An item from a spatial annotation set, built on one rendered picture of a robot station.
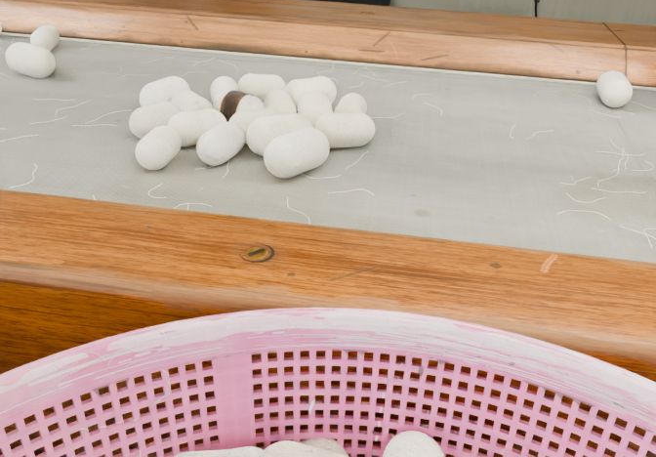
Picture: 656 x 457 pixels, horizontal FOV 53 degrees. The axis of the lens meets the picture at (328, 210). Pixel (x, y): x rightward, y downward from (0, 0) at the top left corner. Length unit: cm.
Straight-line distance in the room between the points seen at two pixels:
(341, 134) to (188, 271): 17
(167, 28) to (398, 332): 43
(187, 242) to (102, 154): 15
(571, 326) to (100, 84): 36
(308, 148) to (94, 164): 11
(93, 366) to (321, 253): 9
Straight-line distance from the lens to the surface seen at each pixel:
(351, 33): 55
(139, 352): 19
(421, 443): 20
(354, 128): 37
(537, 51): 56
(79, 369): 19
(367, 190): 33
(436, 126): 42
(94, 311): 23
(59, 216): 26
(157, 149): 34
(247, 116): 37
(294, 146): 33
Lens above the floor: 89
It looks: 29 degrees down
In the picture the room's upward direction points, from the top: 3 degrees clockwise
